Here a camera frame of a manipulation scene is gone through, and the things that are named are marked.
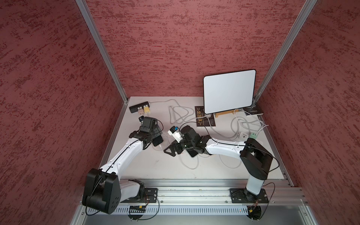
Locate thick white power cord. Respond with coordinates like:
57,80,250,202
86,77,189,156
148,99,210,125

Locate small black booklet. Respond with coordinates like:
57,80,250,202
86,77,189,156
243,105,263,115

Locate yellow charger plug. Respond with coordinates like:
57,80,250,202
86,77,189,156
143,106,150,113

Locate white power strip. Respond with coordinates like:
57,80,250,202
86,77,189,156
238,132,249,142

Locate green charger plug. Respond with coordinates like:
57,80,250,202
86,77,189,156
249,133,257,139

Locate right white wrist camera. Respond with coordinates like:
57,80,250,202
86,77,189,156
168,126,183,143

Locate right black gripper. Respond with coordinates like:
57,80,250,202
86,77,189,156
163,137,195,157

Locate aluminium front rail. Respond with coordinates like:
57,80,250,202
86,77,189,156
142,179,308,206

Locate wooden panel stand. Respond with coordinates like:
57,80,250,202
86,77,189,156
214,109,237,118

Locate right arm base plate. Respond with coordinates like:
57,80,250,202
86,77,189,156
229,188,269,204

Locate white light panel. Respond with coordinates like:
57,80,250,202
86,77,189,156
203,69,256,114

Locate black power strip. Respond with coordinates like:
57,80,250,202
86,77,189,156
129,101,150,113

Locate black book gold lettering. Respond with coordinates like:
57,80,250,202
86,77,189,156
195,106,216,127

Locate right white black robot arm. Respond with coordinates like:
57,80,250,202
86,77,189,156
164,126,275,203

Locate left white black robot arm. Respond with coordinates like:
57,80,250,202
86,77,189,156
82,117,164,214

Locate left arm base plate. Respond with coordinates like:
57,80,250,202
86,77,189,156
121,187,158,203

